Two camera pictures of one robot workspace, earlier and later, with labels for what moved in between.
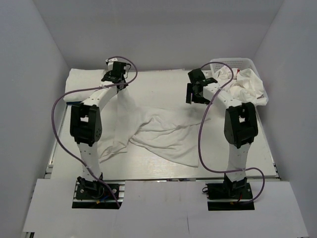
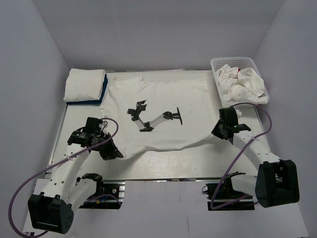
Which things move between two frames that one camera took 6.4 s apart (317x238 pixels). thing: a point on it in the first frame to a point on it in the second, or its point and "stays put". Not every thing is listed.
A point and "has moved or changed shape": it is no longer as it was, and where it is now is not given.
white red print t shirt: [246, 85] stays put
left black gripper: [125, 84] to [112, 152]
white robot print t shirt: [173, 136] has moved or changed shape
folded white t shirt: [82, 78] stays put
